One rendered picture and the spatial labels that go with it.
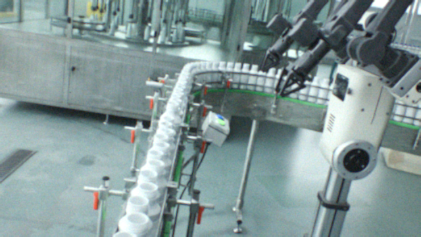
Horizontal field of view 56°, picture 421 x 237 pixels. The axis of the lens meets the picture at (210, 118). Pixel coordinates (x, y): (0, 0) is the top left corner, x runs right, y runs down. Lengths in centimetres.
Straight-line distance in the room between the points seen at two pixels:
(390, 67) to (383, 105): 22
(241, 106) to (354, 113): 134
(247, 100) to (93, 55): 228
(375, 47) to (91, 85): 370
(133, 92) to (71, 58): 75
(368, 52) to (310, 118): 150
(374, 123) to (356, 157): 14
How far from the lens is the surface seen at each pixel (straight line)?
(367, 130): 151
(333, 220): 169
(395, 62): 131
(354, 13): 126
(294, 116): 272
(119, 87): 453
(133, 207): 72
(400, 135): 276
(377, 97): 148
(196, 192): 91
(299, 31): 122
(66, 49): 461
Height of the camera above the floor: 152
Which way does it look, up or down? 16 degrees down
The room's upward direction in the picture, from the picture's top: 10 degrees clockwise
